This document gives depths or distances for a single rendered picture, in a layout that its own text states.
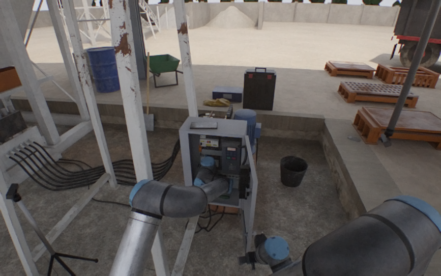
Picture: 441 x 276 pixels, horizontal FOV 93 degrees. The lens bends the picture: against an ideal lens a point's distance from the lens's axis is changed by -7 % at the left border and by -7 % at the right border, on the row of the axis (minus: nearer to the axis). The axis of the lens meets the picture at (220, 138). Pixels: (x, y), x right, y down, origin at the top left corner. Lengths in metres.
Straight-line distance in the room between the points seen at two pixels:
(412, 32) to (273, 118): 6.28
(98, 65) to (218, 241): 4.25
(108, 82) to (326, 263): 5.24
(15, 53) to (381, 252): 3.82
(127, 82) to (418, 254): 1.04
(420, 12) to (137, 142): 8.73
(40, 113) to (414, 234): 3.93
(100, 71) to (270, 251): 4.94
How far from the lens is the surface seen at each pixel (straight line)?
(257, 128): 2.16
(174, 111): 4.01
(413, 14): 9.12
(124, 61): 1.05
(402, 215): 0.51
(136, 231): 0.86
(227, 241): 2.32
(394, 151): 3.57
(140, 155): 1.14
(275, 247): 0.98
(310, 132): 3.93
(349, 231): 0.46
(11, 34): 3.76
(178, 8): 1.84
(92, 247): 2.56
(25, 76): 3.82
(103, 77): 5.40
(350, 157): 3.10
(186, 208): 0.83
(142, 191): 0.87
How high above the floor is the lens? 1.90
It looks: 30 degrees down
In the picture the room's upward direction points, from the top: straight up
